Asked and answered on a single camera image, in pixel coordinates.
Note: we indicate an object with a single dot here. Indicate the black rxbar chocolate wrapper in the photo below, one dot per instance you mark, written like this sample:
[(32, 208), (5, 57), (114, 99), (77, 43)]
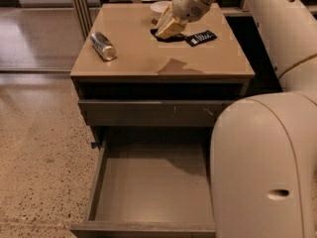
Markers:
[(175, 38)]

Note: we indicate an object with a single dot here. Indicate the closed grey top drawer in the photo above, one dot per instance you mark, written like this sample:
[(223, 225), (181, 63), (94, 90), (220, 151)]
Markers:
[(161, 113)]

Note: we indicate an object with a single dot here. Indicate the grey drawer cabinet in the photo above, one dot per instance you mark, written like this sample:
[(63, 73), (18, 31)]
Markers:
[(146, 69)]

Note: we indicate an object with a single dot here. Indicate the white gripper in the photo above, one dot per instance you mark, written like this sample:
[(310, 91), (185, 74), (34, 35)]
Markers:
[(186, 4)]

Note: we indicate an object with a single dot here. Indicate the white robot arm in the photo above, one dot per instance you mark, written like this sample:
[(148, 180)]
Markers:
[(263, 153)]

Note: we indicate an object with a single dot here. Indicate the black snack bar wrapper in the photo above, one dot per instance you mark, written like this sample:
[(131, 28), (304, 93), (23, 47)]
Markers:
[(200, 38)]

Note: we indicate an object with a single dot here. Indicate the silver metal can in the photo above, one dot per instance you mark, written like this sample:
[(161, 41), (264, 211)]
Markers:
[(103, 46)]

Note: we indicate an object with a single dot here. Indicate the white ceramic bowl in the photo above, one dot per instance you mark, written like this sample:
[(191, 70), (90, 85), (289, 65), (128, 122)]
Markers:
[(157, 9)]

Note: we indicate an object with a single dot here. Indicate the open grey middle drawer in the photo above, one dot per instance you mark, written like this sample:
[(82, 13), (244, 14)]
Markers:
[(149, 190)]

